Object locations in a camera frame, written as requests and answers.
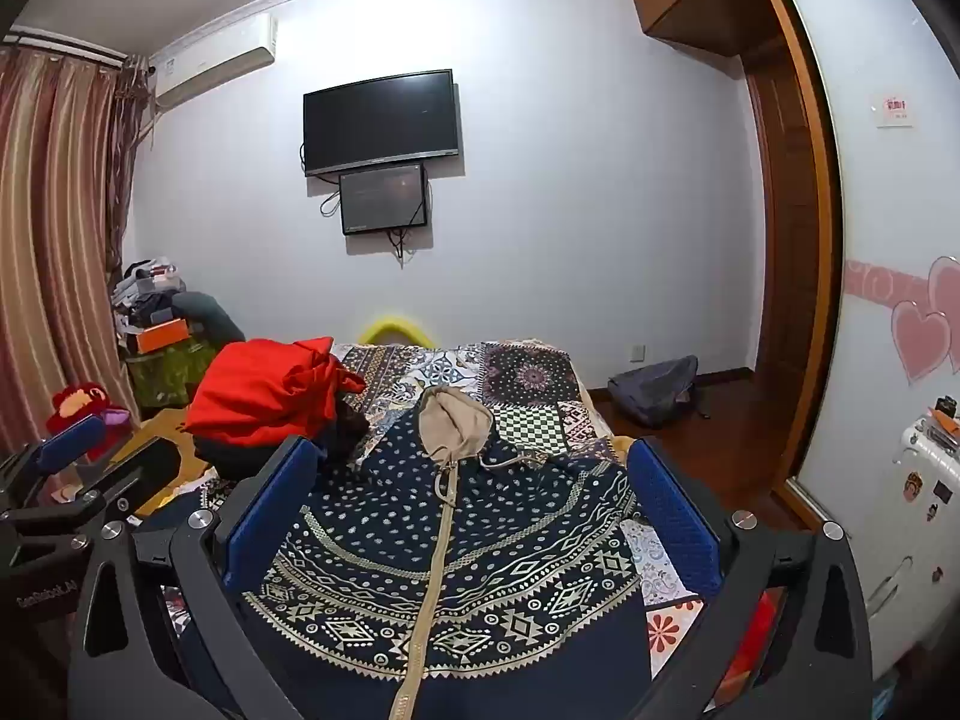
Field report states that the wooden wardrobe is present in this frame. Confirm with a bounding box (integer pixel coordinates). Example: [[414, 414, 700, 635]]
[[625, 0, 846, 535]]

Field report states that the navy patterned hooded garment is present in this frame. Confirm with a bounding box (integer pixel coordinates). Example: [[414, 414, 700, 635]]
[[161, 386, 655, 720]]

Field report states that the white paper label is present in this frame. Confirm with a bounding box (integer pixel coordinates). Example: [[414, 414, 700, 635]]
[[873, 93, 914, 129]]

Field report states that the curtain rail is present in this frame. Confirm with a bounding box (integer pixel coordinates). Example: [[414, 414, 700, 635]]
[[4, 25, 130, 65]]

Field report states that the black wall television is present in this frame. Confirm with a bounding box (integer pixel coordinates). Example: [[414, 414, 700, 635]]
[[302, 69, 460, 178]]

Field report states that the orange box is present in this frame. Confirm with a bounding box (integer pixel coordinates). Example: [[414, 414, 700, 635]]
[[133, 319, 190, 355]]

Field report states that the white suitcase with stickers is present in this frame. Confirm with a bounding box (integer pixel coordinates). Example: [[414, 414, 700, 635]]
[[861, 397, 960, 691]]

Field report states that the white sliding door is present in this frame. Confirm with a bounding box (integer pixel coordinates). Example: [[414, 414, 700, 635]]
[[763, 0, 960, 691]]

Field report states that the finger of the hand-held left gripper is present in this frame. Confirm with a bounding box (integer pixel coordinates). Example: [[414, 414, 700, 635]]
[[0, 436, 185, 542], [0, 412, 110, 512]]

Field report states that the red plush toy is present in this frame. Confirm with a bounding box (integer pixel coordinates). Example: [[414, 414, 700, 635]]
[[45, 382, 134, 460]]

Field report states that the striped curtain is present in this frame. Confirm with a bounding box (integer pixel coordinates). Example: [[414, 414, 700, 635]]
[[0, 45, 155, 500]]

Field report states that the patchwork bedspread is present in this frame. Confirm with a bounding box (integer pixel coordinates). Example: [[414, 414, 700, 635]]
[[169, 341, 710, 683]]

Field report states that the yellow curved object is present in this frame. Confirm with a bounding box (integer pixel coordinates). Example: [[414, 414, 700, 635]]
[[358, 317, 437, 350]]

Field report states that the dark teal bag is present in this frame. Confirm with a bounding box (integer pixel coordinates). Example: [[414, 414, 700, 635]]
[[172, 290, 246, 347]]

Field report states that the green bag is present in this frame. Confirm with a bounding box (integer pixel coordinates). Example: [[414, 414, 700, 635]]
[[122, 340, 220, 411]]

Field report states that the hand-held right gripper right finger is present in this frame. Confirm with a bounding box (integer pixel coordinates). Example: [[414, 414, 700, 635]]
[[627, 436, 875, 720]]

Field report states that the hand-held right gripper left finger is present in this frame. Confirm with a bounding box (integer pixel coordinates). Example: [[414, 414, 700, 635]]
[[67, 435, 331, 720]]

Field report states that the grey backpack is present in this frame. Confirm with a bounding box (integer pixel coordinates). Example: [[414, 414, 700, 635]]
[[606, 355, 710, 430]]

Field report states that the red garment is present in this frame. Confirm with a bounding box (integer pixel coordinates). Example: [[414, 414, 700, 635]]
[[184, 336, 368, 460]]

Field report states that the small black wall monitor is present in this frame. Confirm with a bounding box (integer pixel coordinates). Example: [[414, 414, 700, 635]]
[[338, 163, 430, 236]]

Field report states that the white air conditioner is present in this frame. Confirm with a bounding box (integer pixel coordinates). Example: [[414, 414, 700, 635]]
[[146, 13, 278, 107]]

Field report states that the orange printed blanket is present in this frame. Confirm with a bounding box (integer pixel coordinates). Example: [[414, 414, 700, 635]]
[[112, 405, 792, 695]]

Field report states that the pink heart sticker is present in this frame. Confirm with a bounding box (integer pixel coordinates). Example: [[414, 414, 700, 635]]
[[844, 255, 960, 385]]

